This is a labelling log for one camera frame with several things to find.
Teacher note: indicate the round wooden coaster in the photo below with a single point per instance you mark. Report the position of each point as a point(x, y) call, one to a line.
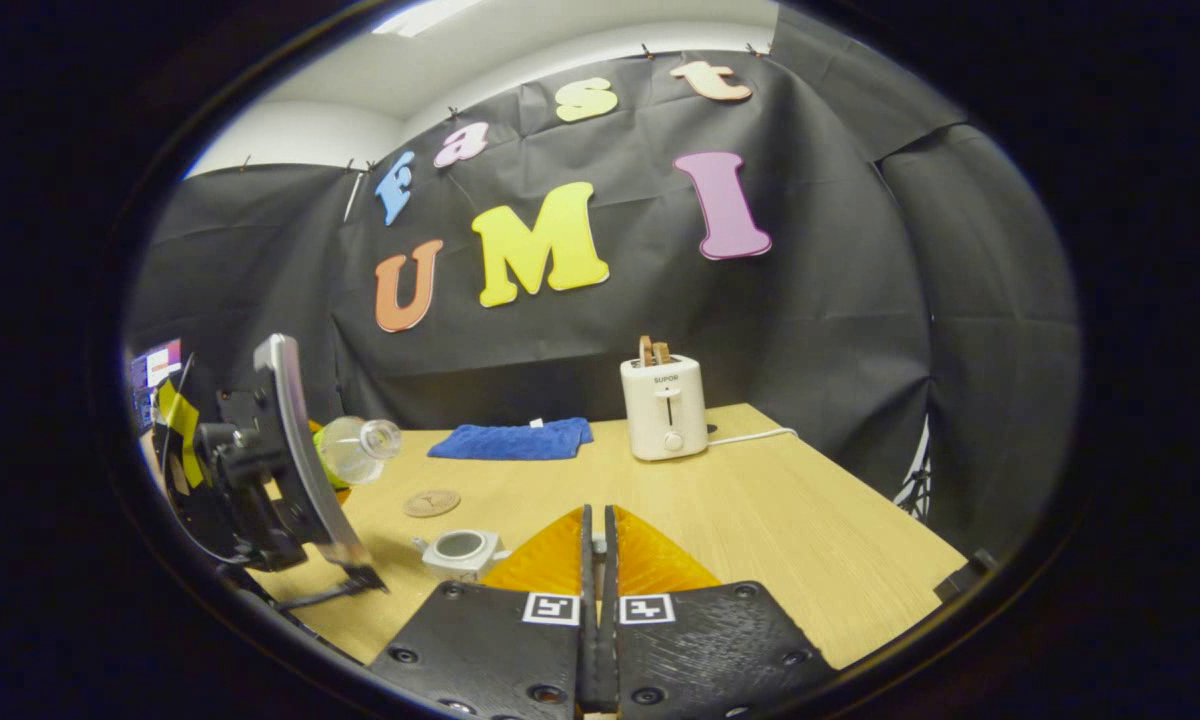
point(432, 502)

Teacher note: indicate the clear green-label water bottle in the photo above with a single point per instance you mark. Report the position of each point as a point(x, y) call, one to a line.
point(360, 450)

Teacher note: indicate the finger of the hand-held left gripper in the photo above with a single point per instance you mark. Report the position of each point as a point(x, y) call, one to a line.
point(337, 491)

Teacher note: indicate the blue towel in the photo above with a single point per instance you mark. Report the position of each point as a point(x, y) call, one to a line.
point(510, 440)

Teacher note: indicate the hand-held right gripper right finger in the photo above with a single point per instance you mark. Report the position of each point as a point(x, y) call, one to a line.
point(710, 650)

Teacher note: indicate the white toaster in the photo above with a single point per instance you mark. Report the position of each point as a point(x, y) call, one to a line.
point(665, 410)

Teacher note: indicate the white teacup lid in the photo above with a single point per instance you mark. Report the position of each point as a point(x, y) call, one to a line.
point(598, 545)

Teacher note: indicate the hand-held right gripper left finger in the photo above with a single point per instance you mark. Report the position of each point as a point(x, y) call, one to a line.
point(490, 650)

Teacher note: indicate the brown bread slice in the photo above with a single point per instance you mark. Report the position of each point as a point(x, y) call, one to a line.
point(662, 353)
point(646, 351)

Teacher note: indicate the colourful display screen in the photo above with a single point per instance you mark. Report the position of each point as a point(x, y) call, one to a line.
point(155, 370)

